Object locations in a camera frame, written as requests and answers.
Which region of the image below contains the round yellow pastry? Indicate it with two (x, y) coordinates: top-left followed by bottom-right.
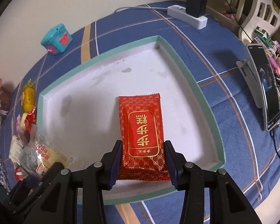
(21, 113), (28, 124)

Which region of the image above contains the teal toy house box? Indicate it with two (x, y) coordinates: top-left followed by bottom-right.
(40, 23), (73, 55)

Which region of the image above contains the black power adapter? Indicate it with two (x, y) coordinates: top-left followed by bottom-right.
(186, 0), (207, 18)

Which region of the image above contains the grey phone stand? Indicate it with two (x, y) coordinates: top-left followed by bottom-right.
(236, 59), (263, 109)

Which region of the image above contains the white shelf furniture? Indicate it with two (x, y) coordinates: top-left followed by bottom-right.
(222, 0), (280, 45)

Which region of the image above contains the purple snack packet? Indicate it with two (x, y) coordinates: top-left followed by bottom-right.
(16, 114), (30, 145)

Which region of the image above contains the red flower snack packet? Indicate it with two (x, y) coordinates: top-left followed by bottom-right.
(25, 106), (37, 133)

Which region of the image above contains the white power cable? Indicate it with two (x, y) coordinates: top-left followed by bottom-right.
(113, 6), (168, 13)

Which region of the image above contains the black charging cable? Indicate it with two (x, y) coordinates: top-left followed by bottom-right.
(269, 129), (280, 168)

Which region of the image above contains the yellow soft bread packet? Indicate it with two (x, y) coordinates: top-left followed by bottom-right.
(21, 79), (36, 113)

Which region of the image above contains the blue plaid tablecloth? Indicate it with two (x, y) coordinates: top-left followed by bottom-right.
(0, 0), (280, 224)

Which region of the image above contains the smartphone on stand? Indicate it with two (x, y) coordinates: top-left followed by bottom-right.
(246, 44), (280, 131)

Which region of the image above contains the cream white snack packet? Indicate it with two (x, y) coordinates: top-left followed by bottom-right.
(9, 135), (24, 165)

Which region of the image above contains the clear round cake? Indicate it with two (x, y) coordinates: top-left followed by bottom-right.
(19, 124), (75, 177)

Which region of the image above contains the red gold cake packet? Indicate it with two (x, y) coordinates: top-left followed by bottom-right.
(118, 94), (170, 181)

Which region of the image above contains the white power strip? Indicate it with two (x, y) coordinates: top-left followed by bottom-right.
(167, 5), (208, 30)

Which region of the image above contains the teal rimmed white tray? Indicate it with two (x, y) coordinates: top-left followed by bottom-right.
(37, 35), (226, 206)

